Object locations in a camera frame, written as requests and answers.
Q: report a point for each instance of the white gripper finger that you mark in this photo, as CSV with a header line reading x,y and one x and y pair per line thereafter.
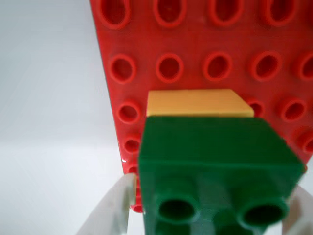
x,y
115,203
300,215

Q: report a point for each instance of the large green lego brick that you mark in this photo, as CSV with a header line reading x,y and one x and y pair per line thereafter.
x,y
207,151

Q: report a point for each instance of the yellow lego brick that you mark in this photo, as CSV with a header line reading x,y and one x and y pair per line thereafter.
x,y
195,102

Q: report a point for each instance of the red lego baseplate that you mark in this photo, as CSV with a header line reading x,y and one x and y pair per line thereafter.
x,y
195,68

